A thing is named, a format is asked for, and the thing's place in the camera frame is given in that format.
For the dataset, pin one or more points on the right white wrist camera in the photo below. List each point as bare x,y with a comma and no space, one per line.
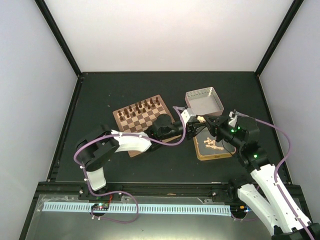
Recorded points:
233,118

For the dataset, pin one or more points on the dark knight left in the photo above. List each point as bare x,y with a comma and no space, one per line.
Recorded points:
124,112

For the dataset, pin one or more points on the light blue cable duct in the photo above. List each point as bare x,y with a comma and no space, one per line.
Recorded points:
131,208

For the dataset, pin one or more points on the light chess piece pile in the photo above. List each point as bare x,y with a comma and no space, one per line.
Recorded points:
211,144

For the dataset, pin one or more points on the small circuit board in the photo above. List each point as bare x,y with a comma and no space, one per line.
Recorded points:
100,207
240,209

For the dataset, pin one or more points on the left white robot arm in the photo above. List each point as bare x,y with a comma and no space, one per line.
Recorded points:
92,153

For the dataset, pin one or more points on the left small circuit board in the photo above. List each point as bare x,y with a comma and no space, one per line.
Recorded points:
100,207

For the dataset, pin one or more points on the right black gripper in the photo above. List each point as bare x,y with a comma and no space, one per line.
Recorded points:
214,126

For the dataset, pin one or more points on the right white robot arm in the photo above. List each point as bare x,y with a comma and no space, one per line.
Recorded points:
275,207

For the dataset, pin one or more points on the wooden chess board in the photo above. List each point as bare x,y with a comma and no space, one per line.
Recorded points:
140,125

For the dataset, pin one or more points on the right small circuit board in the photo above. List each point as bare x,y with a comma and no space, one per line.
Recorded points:
240,209

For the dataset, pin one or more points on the black mounting rail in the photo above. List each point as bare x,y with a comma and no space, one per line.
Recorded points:
219,192

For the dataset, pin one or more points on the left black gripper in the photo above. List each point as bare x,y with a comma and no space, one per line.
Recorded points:
191,129

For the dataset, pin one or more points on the gold metal tin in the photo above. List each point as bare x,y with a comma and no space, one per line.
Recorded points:
206,154

